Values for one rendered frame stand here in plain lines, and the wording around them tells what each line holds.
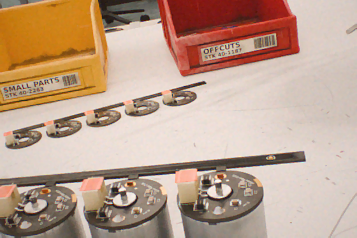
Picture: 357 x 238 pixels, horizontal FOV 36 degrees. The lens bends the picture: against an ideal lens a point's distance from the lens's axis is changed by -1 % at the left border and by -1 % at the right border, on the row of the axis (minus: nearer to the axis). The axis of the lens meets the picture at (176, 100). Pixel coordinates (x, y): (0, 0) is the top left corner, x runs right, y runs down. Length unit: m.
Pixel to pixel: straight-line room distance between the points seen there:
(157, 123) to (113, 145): 0.04
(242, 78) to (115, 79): 0.11
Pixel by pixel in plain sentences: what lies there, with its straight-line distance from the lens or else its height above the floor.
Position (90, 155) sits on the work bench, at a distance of 0.34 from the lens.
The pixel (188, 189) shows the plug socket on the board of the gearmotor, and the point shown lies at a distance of 0.15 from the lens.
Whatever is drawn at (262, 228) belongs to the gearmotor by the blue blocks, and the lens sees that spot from 0.16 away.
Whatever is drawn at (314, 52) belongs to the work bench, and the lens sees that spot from 0.45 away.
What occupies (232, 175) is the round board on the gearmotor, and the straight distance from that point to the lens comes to 0.17.
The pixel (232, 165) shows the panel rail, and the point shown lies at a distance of 0.17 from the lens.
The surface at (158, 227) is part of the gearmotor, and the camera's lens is 0.16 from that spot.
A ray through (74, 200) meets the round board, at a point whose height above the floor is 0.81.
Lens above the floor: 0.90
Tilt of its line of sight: 22 degrees down
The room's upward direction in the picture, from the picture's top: 10 degrees counter-clockwise
